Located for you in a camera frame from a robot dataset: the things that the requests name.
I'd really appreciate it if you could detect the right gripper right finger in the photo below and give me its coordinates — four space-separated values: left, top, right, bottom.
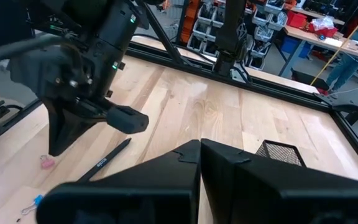
200 138 358 224

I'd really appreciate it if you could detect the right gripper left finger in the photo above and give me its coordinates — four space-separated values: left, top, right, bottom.
35 139 202 224

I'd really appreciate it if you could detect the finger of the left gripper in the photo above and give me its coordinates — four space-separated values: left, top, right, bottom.
43 98 83 157
73 116 107 147

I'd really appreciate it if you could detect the black pen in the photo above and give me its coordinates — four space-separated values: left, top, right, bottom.
76 138 132 184

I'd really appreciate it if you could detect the black mesh desk organizer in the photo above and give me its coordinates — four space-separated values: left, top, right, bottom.
255 139 306 167

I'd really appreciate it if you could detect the blue binder clip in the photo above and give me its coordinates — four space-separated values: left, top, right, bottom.
21 194 45 216

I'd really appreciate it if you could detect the grey storage bin rack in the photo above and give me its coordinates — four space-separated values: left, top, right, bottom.
178 0 288 71

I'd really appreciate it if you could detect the wooden workbench with red boxes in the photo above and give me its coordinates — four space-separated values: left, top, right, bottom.
278 6 358 78

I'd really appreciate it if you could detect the person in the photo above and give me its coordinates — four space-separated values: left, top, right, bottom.
326 0 358 93

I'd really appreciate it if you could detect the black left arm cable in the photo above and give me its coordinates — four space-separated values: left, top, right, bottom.
0 33 71 68

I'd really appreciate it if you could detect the yellow hanging cable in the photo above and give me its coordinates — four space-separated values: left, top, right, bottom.
310 1 358 86

